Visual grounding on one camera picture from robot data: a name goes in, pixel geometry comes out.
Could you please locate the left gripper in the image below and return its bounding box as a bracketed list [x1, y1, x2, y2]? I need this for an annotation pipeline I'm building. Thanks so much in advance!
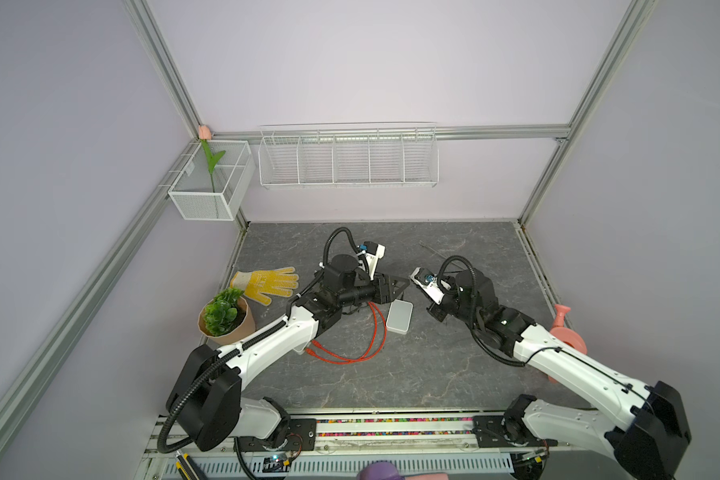
[339, 271, 409, 308]

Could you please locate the red ethernet cable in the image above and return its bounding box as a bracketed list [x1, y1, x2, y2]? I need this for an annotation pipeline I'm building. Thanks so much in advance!
[302, 301, 390, 365]
[302, 302, 382, 363]

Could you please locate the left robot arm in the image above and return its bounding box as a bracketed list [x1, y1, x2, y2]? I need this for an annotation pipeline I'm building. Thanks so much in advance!
[156, 227, 410, 454]

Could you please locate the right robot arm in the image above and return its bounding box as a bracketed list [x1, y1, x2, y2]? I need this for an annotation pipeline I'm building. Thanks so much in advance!
[410, 255, 692, 479]

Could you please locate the pink watering can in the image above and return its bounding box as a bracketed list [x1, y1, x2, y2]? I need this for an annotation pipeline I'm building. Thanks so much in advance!
[549, 304, 587, 354]

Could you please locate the yellow work glove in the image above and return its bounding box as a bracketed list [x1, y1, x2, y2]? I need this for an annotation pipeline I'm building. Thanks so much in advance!
[229, 266, 299, 306]

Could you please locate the potted green plant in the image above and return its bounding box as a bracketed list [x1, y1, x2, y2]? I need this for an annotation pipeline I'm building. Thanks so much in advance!
[198, 288, 256, 345]

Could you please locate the purple object at bottom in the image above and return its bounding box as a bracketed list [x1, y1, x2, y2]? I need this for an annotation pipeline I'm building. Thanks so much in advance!
[356, 461, 405, 480]

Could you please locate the white mesh corner basket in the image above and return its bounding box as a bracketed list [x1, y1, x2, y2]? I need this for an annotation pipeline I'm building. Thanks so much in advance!
[168, 140, 255, 221]

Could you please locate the artificial pink tulip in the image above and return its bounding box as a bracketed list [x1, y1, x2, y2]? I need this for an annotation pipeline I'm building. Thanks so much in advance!
[197, 125, 226, 193]

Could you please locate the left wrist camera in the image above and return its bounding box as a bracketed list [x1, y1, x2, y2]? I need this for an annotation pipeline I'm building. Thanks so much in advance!
[359, 241, 386, 280]

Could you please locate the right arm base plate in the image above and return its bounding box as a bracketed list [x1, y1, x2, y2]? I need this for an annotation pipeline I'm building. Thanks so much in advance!
[472, 415, 559, 448]

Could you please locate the white wire wall basket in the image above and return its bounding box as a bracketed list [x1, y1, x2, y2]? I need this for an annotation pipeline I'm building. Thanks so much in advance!
[258, 122, 440, 188]

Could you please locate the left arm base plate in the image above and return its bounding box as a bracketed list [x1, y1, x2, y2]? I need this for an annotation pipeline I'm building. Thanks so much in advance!
[238, 418, 317, 453]

